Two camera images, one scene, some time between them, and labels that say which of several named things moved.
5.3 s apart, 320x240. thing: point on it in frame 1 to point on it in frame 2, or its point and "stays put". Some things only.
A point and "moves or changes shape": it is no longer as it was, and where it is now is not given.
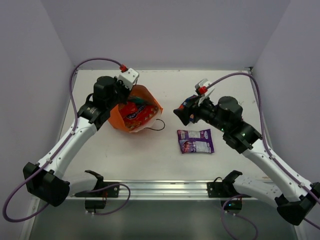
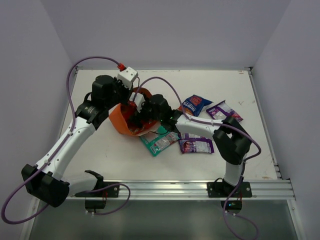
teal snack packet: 138,100 moves or changes shape
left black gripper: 122,93 stays put
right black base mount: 226,189 stays put
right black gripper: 183,114 to 136,117
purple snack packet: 196,141 stays put
